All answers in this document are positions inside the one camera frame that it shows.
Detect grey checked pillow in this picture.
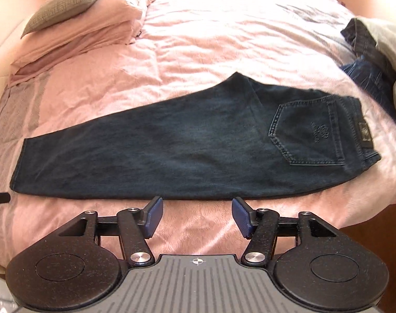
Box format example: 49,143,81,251
21,0,116,38

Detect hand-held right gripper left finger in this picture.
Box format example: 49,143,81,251
43,196,164,266

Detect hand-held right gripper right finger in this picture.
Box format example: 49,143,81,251
232,197,352,266

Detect blue striped pants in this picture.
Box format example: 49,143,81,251
340,57,396,121

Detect pink pillow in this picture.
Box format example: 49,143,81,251
25,0,153,61

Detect dark blue jeans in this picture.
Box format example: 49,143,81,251
10,72,381,201

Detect dark grey corduroy pants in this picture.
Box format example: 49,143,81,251
340,18,396,79

